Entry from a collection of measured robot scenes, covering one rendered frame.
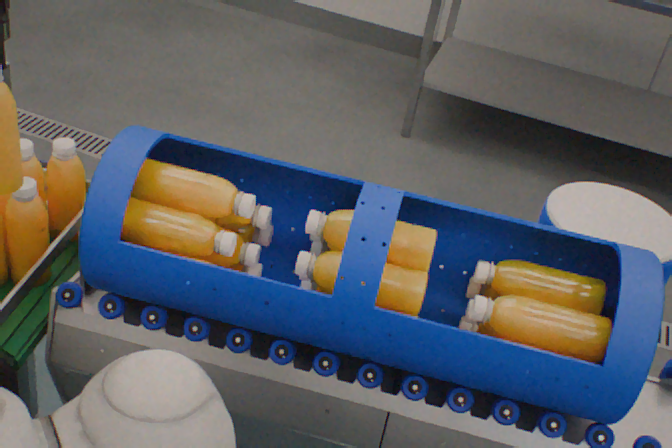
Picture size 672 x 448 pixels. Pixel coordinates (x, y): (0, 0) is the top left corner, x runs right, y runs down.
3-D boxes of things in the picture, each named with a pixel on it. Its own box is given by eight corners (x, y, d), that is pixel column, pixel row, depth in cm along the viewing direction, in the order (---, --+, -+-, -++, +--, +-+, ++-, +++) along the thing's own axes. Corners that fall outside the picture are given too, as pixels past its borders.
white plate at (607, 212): (528, 179, 181) (527, 184, 182) (579, 260, 159) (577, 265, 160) (645, 183, 187) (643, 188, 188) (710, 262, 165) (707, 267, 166)
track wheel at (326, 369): (333, 345, 137) (334, 344, 139) (308, 355, 138) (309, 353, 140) (343, 372, 137) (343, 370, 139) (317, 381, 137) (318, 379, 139)
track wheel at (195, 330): (203, 311, 139) (205, 310, 141) (177, 320, 140) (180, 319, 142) (211, 337, 139) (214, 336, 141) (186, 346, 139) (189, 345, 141)
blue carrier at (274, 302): (607, 464, 130) (678, 321, 115) (76, 320, 138) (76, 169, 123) (595, 350, 154) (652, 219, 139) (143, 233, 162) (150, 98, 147)
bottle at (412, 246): (425, 280, 133) (309, 252, 134) (429, 261, 139) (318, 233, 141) (436, 241, 129) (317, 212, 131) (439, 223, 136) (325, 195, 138)
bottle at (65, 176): (67, 248, 162) (63, 164, 151) (41, 232, 165) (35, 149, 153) (94, 232, 167) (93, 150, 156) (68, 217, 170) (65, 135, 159)
